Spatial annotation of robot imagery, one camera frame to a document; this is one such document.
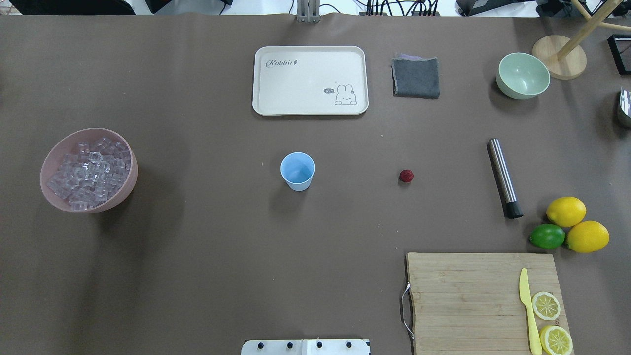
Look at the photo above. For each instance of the light blue plastic cup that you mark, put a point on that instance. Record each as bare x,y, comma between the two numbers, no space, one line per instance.
297,169

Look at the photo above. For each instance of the pink bowl of ice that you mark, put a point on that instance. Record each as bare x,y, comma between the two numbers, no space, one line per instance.
89,171

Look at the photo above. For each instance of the wooden cup stand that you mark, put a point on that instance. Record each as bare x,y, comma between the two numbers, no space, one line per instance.
563,56

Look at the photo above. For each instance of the red strawberry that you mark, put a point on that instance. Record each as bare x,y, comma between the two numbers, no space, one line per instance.
406,176

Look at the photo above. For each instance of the cream rabbit serving tray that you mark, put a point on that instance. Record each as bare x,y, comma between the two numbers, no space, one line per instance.
310,80

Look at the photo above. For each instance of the grey folded cloth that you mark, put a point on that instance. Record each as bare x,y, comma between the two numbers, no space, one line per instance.
415,77

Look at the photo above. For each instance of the bamboo cutting board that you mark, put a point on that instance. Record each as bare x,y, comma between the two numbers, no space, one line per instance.
467,303

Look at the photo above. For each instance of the steel muddler black tip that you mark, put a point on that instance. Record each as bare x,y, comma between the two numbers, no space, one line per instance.
511,207

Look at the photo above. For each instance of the mint green bowl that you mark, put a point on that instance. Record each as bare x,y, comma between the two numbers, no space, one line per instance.
522,76

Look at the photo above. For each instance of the yellow plastic knife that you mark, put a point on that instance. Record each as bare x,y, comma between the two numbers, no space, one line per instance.
524,296

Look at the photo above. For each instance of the green lime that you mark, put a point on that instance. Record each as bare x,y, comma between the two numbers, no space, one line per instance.
548,236

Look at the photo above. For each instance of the yellow lemon upper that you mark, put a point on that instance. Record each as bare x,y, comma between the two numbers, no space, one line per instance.
566,211

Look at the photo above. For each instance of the yellow lemon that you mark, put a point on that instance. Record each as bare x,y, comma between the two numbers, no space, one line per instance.
587,236
566,211

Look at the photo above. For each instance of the lemon slice upper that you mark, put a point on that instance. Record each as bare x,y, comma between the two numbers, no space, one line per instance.
546,306

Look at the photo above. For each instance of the lemon slice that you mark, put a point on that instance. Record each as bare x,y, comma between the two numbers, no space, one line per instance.
546,306
556,340

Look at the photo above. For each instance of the yellow lemon lower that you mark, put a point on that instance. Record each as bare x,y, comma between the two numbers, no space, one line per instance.
587,236

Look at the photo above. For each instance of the lemon slice lower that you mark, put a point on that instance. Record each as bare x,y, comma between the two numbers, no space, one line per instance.
556,340

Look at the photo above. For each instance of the aluminium frame post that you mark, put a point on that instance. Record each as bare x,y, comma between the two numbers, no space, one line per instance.
308,11

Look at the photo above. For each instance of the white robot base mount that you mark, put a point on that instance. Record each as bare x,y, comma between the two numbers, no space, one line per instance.
307,347

